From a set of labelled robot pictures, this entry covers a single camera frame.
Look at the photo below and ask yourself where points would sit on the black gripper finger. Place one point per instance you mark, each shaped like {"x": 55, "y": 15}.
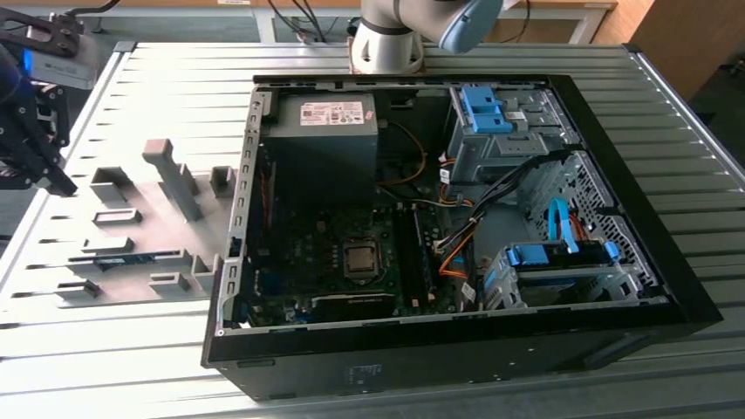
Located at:
{"x": 50, "y": 153}
{"x": 11, "y": 174}

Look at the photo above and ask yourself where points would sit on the blue RAM stick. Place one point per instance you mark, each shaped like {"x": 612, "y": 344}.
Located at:
{"x": 122, "y": 261}

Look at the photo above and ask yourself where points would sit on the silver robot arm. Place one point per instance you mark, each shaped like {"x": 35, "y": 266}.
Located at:
{"x": 384, "y": 48}

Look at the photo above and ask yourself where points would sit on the black RAM slot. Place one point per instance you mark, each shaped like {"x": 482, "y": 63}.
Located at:
{"x": 402, "y": 253}

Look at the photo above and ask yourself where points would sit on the grey parts rack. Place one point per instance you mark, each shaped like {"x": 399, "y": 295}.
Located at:
{"x": 134, "y": 227}

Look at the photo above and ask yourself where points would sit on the grey power supply unit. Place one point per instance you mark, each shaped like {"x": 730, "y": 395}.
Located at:
{"x": 326, "y": 161}

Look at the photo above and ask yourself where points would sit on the green motherboard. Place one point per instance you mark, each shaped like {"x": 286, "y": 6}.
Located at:
{"x": 303, "y": 244}

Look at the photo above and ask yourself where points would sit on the silver CPU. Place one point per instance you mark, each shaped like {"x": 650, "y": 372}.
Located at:
{"x": 362, "y": 261}

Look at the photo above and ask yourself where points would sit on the black graphics card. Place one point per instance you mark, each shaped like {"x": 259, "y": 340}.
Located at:
{"x": 350, "y": 305}

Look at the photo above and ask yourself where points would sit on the blue plastic drive carrier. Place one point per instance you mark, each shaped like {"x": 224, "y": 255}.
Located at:
{"x": 486, "y": 122}

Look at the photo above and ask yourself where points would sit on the black PC case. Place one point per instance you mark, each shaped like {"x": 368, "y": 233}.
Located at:
{"x": 407, "y": 362}

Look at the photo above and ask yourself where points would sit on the metal drive cage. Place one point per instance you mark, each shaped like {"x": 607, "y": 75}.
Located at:
{"x": 512, "y": 148}

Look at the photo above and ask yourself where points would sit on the hard disk in blue carrier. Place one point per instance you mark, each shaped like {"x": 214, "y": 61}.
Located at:
{"x": 527, "y": 255}

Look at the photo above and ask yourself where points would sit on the wooden cabinet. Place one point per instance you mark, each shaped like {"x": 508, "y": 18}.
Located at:
{"x": 687, "y": 43}

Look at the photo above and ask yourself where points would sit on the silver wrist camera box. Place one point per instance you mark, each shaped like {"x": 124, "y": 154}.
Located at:
{"x": 64, "y": 72}

